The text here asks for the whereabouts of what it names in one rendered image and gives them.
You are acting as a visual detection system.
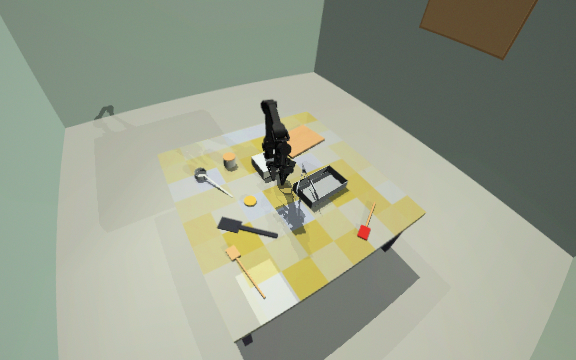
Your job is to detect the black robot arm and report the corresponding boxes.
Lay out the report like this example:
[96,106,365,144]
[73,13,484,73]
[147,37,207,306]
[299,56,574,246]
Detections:
[261,100,296,168]

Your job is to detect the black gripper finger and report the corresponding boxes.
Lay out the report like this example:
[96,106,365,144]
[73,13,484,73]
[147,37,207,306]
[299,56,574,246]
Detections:
[267,167,279,181]
[279,172,292,186]

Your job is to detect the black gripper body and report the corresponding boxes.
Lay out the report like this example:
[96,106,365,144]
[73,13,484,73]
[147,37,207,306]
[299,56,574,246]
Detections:
[266,152,294,173]

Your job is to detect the grey cylinder with orange top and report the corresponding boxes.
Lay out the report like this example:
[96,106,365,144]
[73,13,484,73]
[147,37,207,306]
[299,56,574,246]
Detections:
[223,152,236,168]

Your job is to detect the light wooden board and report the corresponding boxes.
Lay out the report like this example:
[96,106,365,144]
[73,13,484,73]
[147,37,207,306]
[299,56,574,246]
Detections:
[287,125,325,158]

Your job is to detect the grey spatula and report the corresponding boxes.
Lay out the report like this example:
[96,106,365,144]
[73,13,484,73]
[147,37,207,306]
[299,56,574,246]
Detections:
[217,216,278,238]

